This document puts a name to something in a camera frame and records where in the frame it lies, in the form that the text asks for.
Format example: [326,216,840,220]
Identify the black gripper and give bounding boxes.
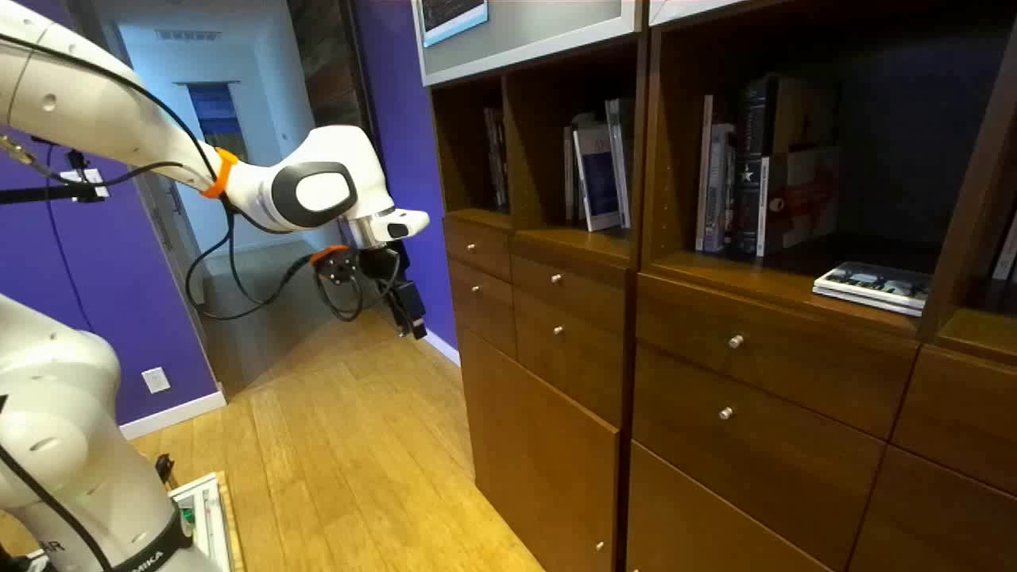
[360,243,432,343]

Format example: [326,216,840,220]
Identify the brown wooden wall cabinet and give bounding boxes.
[416,0,1017,572]

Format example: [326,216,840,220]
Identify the white wall outlet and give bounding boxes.
[141,362,175,397]

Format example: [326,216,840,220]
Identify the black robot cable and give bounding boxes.
[182,157,369,328]

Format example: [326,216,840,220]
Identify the narrow shallow wooden drawer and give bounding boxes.
[442,214,516,283]

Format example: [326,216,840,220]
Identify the grey upright book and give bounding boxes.
[706,122,739,257]

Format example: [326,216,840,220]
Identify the medium deep wooden drawer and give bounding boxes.
[511,288,630,430]

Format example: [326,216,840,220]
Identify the blue hallway wall art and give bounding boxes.
[183,80,251,166]

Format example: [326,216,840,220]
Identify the black wrist camera orange cable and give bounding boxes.
[311,243,369,296]

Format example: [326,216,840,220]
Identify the white upright books at edge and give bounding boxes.
[989,208,1017,285]

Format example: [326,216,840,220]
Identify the tall black upright book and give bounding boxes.
[735,72,779,261]

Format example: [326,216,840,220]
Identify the dark upright book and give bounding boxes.
[484,101,511,214]

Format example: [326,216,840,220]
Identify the upright books middle shelf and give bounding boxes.
[753,143,845,261]

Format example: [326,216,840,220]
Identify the wide deep wooden drawer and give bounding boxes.
[630,343,891,539]

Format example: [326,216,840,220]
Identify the white framed wall picture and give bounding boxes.
[416,0,494,51]

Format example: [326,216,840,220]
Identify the thin white upright book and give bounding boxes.
[693,93,717,257]

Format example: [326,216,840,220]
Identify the white box with green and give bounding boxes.
[167,469,246,572]

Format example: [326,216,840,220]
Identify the flat lying white book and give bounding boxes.
[810,257,938,320]

